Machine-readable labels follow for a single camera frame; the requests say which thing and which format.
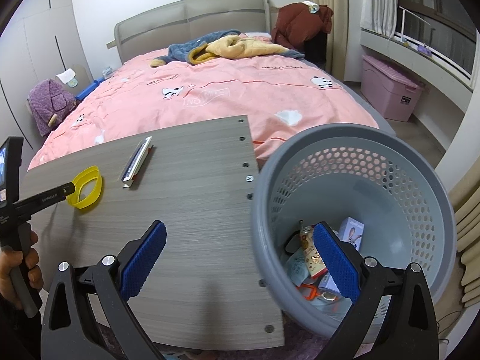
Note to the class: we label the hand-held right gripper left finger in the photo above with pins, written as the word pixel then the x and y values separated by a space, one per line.
pixel 144 258

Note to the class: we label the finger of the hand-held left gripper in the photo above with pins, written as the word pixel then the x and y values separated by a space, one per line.
pixel 48 197

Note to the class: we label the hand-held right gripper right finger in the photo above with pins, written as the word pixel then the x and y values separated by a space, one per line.
pixel 333 258

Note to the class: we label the bear print snack wrapper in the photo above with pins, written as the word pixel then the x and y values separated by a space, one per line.
pixel 313 258

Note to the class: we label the light purple cardboard box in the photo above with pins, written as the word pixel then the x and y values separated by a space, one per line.
pixel 352 230

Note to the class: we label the light blue wipes packet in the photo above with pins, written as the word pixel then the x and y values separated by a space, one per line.
pixel 298 270

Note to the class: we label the grey perforated basket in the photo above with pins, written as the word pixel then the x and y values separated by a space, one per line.
pixel 375 210

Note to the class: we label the torn white carton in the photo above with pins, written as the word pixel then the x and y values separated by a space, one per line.
pixel 135 161

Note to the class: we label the person's left hand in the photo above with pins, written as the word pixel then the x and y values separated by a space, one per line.
pixel 7 277

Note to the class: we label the orange plastic piece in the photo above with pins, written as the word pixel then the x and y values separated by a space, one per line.
pixel 308 291

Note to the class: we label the purple fleece robe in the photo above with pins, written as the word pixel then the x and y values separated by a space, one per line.
pixel 48 105

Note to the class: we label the blue box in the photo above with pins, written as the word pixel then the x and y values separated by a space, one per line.
pixel 88 90

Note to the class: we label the white folded towel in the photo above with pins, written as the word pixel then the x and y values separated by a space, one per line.
pixel 66 75

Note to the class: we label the clear plastic bag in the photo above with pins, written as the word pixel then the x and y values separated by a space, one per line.
pixel 107 71

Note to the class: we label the grey wardrobe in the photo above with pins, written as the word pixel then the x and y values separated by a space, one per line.
pixel 37 26

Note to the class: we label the pink storage box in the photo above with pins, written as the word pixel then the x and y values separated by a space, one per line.
pixel 386 90

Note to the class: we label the bed with pink duvet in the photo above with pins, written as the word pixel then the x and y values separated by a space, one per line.
pixel 225 101

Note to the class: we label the black chair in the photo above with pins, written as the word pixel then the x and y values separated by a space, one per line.
pixel 317 50

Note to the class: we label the grey window ledge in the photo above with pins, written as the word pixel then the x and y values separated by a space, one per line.
pixel 412 63

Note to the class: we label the small purple item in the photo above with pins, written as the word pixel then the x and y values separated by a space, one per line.
pixel 423 49

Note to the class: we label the blue and yellow blankets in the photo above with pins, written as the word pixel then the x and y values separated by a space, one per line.
pixel 232 47

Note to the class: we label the brown jacket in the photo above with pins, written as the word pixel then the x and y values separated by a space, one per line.
pixel 296 22

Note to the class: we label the small white cloth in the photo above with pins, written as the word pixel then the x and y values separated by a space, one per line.
pixel 312 5

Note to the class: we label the white rod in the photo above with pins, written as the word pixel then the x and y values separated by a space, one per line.
pixel 414 15

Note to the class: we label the white sheer curtain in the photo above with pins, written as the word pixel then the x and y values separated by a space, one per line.
pixel 378 0

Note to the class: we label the window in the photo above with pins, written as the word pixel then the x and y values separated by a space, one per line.
pixel 438 7

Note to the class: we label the grey upholstered bed frame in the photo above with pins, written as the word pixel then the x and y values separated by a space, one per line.
pixel 187 15

